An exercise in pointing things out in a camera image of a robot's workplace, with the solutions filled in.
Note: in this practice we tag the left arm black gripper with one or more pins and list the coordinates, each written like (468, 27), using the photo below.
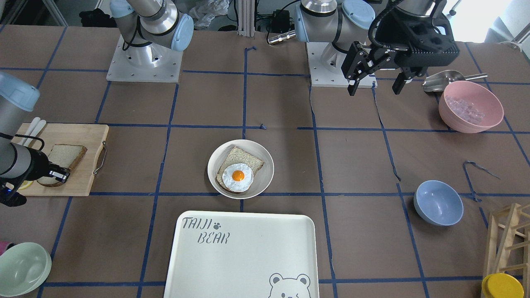
(393, 56)

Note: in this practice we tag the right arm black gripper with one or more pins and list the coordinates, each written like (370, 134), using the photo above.
(38, 164)

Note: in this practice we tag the bread slice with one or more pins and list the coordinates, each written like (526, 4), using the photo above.
(238, 155)
(65, 156)

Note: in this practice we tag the white round plate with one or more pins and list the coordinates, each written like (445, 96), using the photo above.
(263, 177)

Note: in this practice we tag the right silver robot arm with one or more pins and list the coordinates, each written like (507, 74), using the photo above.
(17, 162)

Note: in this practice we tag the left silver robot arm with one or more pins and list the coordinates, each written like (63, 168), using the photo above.
(348, 22)

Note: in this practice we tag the lemon slice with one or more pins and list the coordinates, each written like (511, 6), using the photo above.
(25, 184)

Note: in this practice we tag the white plastic knife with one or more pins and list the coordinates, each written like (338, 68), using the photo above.
(35, 130)

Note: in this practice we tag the metal scoop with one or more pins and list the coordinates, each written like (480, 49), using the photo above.
(439, 81)

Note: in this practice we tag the wooden cutting board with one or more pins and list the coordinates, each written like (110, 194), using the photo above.
(79, 184)

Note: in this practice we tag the pink cloth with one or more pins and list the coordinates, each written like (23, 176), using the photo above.
(5, 245)

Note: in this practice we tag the pink bowl with ice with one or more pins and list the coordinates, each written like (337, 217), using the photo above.
(468, 107)

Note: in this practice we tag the green bowl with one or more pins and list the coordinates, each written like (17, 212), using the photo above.
(23, 268)

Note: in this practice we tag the blue bowl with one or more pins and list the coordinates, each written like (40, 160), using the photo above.
(438, 203)

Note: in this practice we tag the fried egg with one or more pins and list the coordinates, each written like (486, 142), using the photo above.
(237, 178)

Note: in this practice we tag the cream bear serving tray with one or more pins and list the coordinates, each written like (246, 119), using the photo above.
(242, 255)

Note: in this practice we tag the wooden cup rack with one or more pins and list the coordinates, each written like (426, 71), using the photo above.
(508, 230)

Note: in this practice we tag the yellow cup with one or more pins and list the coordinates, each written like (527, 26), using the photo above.
(501, 285)

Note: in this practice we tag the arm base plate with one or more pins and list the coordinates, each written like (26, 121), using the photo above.
(325, 65)
(153, 63)

